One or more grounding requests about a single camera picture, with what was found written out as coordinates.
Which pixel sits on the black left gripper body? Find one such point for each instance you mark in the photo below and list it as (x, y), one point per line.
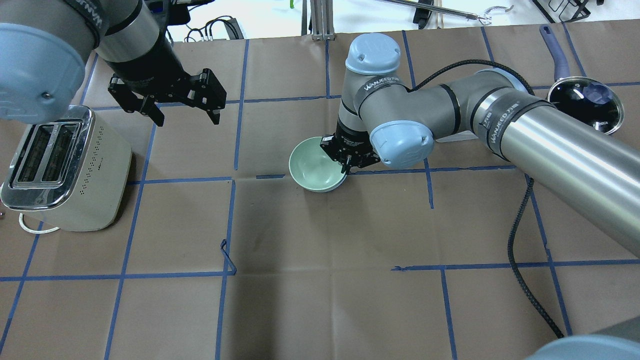
(150, 64)

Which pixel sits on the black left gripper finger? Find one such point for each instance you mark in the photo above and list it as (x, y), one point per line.
(214, 113)
(150, 109)

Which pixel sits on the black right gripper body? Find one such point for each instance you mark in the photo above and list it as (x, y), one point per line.
(351, 140)

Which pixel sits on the light green bowl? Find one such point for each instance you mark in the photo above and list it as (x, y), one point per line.
(312, 169)

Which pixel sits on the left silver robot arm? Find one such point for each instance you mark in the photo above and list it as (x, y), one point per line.
(45, 46)

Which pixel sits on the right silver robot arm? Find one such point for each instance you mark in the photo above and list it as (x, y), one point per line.
(383, 121)

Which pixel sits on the chrome white toaster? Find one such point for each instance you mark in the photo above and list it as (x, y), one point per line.
(70, 173)

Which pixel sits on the silver grabber stick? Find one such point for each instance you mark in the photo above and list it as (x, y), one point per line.
(423, 12)

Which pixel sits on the dark blue saucepan with lid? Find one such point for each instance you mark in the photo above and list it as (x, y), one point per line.
(587, 100)

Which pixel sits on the aluminium frame post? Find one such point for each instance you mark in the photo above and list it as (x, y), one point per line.
(317, 19)

